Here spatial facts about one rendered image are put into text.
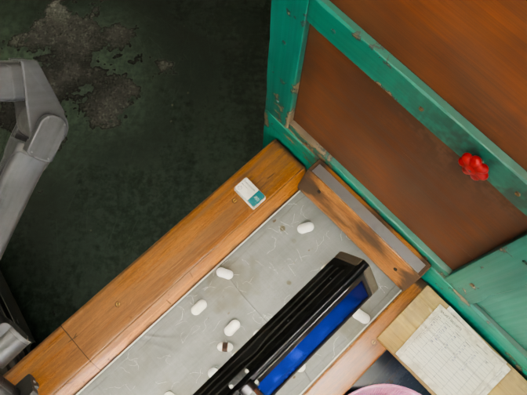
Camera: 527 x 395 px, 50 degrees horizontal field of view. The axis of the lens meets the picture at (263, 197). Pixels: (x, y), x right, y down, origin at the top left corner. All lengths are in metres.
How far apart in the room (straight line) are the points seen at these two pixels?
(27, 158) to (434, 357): 0.81
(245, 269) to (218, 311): 0.10
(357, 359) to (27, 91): 0.76
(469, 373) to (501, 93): 0.65
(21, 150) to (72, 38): 1.50
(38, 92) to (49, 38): 1.51
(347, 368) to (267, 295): 0.21
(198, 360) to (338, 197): 0.42
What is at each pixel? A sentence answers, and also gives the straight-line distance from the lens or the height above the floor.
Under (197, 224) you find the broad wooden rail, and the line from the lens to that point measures 1.18.
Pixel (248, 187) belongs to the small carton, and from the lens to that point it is 1.18.
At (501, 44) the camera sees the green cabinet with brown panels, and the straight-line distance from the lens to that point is 0.64.
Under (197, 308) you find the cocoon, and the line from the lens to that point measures 1.15.
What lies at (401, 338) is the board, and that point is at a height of 0.78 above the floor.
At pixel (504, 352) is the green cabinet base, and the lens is 1.22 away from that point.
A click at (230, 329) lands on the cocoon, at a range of 1.14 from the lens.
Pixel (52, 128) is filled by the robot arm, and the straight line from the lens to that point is 0.90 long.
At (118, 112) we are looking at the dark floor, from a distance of 2.18.
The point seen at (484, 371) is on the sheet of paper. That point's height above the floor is 0.78.
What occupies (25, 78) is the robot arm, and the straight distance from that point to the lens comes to 0.90.
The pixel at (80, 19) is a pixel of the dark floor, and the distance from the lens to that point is 2.42.
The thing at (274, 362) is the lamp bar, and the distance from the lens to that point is 0.79.
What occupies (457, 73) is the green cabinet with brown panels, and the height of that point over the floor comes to 1.33.
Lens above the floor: 1.90
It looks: 72 degrees down
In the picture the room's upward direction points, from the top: 5 degrees clockwise
